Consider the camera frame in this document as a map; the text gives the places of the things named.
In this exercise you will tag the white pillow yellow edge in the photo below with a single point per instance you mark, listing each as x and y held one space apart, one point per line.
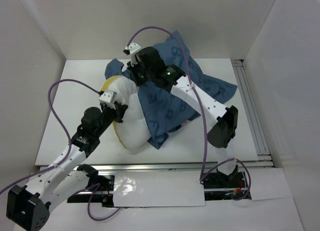
133 132

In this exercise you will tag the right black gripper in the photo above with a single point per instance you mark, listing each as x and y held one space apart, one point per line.
131 68

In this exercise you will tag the aluminium side rail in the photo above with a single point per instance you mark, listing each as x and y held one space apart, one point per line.
254 122

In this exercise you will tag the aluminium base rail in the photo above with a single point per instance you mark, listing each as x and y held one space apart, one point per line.
210 181

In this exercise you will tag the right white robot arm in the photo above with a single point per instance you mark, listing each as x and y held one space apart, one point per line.
222 120

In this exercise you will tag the blue cartoon print pillowcase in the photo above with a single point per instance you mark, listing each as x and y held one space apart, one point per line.
164 112

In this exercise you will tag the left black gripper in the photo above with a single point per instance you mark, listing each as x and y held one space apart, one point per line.
119 111

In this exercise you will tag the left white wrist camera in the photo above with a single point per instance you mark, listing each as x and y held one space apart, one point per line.
108 97

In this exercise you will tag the white cover plate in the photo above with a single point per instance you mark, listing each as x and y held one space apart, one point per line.
158 189

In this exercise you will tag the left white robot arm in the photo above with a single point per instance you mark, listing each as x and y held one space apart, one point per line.
30 206

